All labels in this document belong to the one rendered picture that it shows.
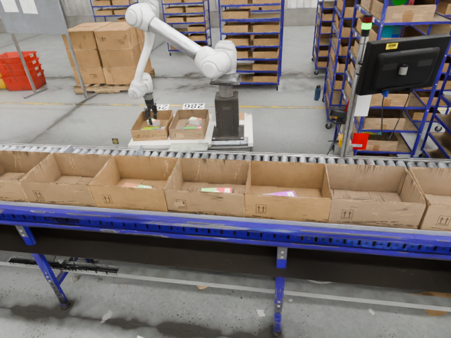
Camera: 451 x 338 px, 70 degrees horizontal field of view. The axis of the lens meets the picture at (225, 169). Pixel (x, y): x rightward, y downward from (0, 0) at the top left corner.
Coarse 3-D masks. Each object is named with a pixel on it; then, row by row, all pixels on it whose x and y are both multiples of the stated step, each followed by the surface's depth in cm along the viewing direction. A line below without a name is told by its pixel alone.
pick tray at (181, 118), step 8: (184, 112) 286; (192, 112) 285; (200, 112) 285; (208, 112) 280; (176, 120) 278; (184, 120) 287; (208, 120) 280; (168, 128) 254; (176, 128) 274; (200, 128) 252; (176, 136) 257; (184, 136) 256; (192, 136) 256; (200, 136) 255
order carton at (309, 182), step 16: (256, 176) 177; (272, 176) 175; (288, 176) 174; (304, 176) 172; (320, 176) 170; (256, 192) 174; (272, 192) 173; (304, 192) 172; (320, 192) 172; (256, 208) 152; (272, 208) 150; (288, 208) 149; (304, 208) 147; (320, 208) 146
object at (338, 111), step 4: (332, 108) 213; (336, 108) 212; (340, 108) 212; (344, 108) 213; (332, 112) 212; (336, 112) 211; (340, 112) 211; (344, 112) 211; (336, 116) 213; (340, 116) 212; (344, 116) 212; (336, 120) 216; (340, 120) 215
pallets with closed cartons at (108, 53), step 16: (80, 32) 532; (96, 32) 526; (112, 32) 524; (128, 32) 528; (80, 48) 547; (96, 48) 546; (112, 48) 538; (128, 48) 536; (80, 64) 563; (96, 64) 560; (112, 64) 554; (128, 64) 552; (96, 80) 578; (112, 80) 570; (128, 80) 567
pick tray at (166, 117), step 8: (144, 112) 287; (152, 112) 287; (160, 112) 286; (168, 112) 286; (136, 120) 270; (144, 120) 291; (160, 120) 289; (168, 120) 267; (136, 128) 269; (136, 136) 258; (144, 136) 258; (152, 136) 257; (160, 136) 257
